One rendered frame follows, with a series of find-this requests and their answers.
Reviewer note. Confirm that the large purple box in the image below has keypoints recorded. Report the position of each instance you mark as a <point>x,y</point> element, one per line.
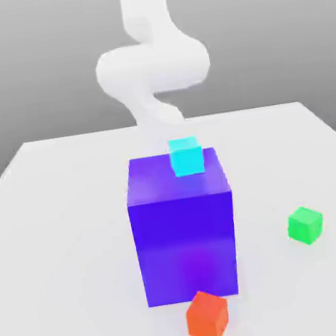
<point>183,232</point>

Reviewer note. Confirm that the small orange cube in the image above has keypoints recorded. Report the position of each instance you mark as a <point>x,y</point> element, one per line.
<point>207,318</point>

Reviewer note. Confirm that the small cyan cube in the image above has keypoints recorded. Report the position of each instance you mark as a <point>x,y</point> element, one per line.
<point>187,159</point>

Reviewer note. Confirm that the small green cube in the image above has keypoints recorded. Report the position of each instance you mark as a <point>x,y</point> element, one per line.
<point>304,226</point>

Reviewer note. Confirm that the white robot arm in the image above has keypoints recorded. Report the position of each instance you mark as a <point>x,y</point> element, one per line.
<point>153,67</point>

